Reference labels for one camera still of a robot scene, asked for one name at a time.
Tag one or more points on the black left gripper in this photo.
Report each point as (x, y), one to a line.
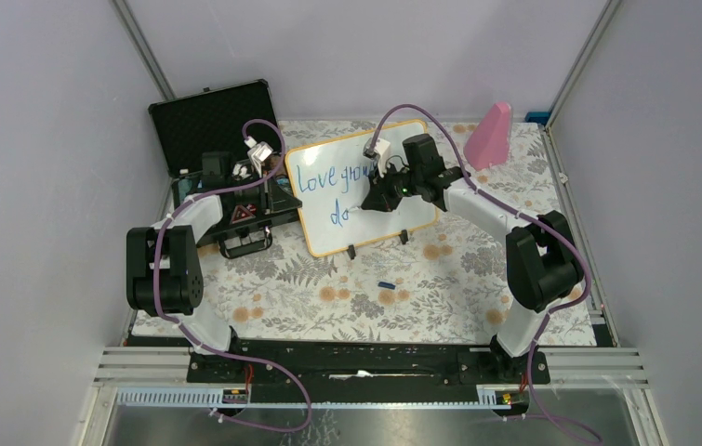
(274, 198)

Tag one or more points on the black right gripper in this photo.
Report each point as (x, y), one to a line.
(379, 197)

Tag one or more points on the yellow framed whiteboard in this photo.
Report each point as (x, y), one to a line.
(331, 176)

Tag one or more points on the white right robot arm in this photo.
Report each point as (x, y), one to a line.
(541, 265)

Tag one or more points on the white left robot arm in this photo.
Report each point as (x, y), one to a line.
(164, 277)

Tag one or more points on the red black all-in triangle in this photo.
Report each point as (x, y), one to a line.
(242, 213)

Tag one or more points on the pink wedge eraser block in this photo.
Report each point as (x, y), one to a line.
(489, 143)

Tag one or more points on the black poker chip case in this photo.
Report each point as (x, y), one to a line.
(202, 138)

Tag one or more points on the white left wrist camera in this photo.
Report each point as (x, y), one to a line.
(258, 153)

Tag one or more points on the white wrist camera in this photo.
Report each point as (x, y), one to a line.
(378, 151)
(258, 153)

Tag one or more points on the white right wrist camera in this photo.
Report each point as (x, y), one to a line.
(378, 151)

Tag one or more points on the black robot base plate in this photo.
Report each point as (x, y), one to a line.
(338, 372)

